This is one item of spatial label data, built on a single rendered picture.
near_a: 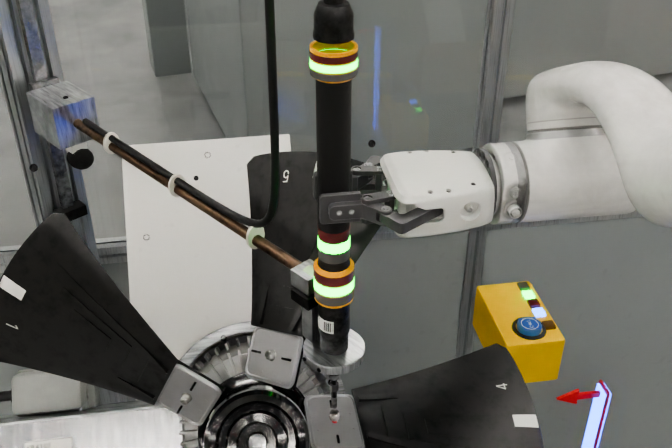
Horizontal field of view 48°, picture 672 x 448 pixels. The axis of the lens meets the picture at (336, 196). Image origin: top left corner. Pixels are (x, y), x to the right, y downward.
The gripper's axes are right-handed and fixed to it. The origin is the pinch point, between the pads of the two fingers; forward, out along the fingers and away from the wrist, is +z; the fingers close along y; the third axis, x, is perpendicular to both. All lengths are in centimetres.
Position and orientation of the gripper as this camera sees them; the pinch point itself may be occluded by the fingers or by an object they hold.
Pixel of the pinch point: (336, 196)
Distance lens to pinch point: 75.7
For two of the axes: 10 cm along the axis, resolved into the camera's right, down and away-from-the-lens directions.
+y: -1.6, -5.1, 8.5
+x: 0.1, -8.6, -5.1
